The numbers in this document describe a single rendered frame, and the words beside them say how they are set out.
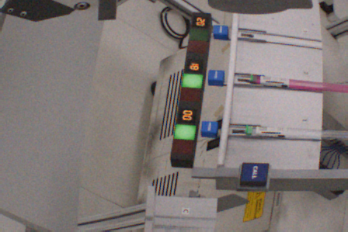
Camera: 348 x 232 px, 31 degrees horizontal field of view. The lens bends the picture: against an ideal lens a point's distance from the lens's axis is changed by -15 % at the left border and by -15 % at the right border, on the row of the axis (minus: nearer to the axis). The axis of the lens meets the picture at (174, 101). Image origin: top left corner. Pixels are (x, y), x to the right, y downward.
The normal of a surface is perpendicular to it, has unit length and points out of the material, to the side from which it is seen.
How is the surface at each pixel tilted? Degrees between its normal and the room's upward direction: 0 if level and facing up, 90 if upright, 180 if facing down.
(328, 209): 0
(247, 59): 47
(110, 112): 0
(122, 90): 0
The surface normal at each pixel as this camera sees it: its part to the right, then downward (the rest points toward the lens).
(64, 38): 0.67, -0.30
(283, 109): -0.08, -0.52
